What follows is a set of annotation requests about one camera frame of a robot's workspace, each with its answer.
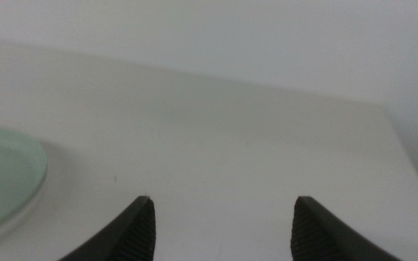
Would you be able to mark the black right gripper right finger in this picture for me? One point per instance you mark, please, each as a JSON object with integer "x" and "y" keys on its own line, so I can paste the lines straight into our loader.
{"x": 321, "y": 235}

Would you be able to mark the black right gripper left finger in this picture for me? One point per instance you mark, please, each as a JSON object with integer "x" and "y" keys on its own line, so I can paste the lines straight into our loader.
{"x": 129, "y": 235}

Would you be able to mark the pale green shallow bowl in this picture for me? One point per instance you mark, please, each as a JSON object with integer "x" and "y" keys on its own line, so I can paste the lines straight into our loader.
{"x": 6, "y": 174}

